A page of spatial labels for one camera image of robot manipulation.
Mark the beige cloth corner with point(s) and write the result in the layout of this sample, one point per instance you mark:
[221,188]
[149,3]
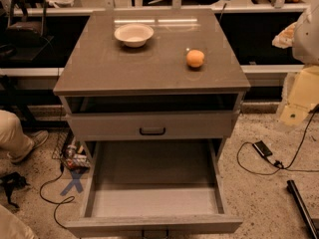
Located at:
[11,227]

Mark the grey drawer cabinet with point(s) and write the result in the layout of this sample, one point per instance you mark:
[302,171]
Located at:
[104,76]

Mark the orange fruit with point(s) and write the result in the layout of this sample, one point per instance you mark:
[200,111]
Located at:
[195,58]

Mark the black drawer handle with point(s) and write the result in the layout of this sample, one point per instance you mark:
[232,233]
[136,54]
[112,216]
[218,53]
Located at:
[152,130]

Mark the blue tape cross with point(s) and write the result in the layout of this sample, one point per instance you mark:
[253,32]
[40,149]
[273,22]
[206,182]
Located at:
[75,181]

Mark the black pole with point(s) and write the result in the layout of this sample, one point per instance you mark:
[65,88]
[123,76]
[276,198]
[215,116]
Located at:
[312,224]

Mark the black chair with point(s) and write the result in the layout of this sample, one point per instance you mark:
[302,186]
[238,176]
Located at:
[26,38]

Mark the grey sneaker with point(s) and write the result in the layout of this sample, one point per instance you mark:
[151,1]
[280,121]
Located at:
[31,142]

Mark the white paper bowl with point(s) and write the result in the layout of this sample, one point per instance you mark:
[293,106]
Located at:
[134,35]

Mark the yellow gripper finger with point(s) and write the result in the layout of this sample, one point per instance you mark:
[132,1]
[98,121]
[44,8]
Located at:
[303,97]

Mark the person leg beige trousers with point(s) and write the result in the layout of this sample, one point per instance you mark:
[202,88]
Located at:
[11,132]

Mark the wire basket with items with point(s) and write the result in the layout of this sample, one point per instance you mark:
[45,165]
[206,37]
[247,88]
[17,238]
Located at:
[70,152]

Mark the black phone device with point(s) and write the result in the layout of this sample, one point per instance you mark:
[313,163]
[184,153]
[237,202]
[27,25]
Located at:
[262,149]

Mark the open grey drawer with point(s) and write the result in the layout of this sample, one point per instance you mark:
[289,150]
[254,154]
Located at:
[153,189]

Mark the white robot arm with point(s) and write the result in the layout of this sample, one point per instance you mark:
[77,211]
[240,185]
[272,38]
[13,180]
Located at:
[303,37]

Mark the closed grey drawer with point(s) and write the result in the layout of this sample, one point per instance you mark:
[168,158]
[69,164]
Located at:
[178,125]

